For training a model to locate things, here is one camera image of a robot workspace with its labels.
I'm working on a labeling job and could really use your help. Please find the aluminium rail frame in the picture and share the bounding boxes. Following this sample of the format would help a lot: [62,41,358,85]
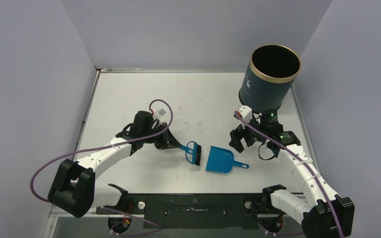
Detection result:
[47,193,310,218]

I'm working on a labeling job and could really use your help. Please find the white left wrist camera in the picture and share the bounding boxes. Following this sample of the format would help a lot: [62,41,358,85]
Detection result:
[153,109,166,121]

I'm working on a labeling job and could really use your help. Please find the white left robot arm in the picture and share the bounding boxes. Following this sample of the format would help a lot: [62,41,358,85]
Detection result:
[48,109,181,218]

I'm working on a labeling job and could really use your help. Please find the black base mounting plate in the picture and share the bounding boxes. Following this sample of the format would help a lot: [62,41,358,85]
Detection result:
[96,193,281,230]

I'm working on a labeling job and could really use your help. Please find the dark blue gold-rimmed bin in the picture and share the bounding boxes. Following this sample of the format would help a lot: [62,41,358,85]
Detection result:
[239,44,302,113]

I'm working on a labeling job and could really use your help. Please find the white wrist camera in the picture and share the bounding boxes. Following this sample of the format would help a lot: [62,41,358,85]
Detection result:
[153,109,166,121]
[236,105,254,122]

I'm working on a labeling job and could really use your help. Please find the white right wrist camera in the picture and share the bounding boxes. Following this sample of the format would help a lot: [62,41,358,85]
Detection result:
[236,105,254,122]

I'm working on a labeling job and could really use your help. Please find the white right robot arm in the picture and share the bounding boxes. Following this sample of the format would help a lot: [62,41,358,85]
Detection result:
[230,110,355,238]

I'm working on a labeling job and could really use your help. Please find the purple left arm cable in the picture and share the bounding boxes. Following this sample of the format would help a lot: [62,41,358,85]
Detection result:
[29,99,174,238]

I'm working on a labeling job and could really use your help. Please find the blue hand brush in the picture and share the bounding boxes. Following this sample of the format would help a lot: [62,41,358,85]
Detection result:
[180,141,202,166]

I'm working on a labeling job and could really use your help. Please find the blue plastic dustpan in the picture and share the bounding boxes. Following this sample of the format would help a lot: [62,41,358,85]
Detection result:
[205,146,249,174]

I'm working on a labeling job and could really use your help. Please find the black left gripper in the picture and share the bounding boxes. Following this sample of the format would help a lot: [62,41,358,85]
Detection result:
[142,122,181,150]

